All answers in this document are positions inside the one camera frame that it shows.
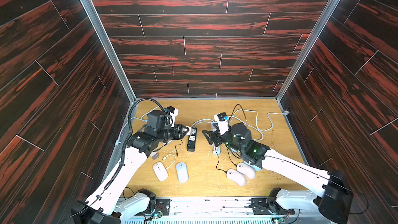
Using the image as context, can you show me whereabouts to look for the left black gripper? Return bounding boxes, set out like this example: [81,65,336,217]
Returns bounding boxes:
[154,123,189,143]

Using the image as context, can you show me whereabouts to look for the white charging cable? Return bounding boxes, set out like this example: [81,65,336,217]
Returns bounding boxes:
[161,153,177,170]

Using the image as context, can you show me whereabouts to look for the white wireless mouse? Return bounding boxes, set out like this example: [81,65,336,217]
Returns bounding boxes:
[152,162,169,181]

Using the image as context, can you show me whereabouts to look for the black mouse cable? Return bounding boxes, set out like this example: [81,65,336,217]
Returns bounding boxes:
[214,153,237,174]

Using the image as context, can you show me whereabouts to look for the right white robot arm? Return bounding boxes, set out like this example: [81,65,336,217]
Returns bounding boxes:
[202,122,353,224]

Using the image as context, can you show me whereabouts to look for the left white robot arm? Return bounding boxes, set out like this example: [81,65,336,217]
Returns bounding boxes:
[71,124,192,224]

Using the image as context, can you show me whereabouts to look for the pink mouse rear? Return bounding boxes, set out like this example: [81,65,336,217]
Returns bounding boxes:
[236,162,256,179]

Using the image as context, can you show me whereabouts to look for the white power strip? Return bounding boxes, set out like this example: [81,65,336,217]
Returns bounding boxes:
[210,122,221,155]

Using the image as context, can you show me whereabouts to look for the black power strip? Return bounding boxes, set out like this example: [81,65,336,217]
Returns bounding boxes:
[187,128,198,152]

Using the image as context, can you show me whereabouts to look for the white cable right side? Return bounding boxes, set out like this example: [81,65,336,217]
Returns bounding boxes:
[192,109,289,142]

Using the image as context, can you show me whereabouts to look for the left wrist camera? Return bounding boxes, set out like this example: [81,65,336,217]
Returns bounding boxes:
[166,106,179,128]

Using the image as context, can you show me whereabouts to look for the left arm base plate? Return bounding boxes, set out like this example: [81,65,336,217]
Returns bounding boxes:
[137,189,171,218]

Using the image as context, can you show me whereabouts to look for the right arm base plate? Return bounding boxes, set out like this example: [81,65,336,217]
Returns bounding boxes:
[248,188,295,215]

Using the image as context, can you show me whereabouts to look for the aluminium frame left post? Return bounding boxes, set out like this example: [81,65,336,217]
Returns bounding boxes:
[80,0,137,201]

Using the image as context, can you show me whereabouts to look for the aluminium frame post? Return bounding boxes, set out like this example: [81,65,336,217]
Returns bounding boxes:
[80,0,137,201]
[276,0,355,190]

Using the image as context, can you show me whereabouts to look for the aluminium frame right post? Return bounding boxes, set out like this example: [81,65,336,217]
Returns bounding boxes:
[276,0,355,190]

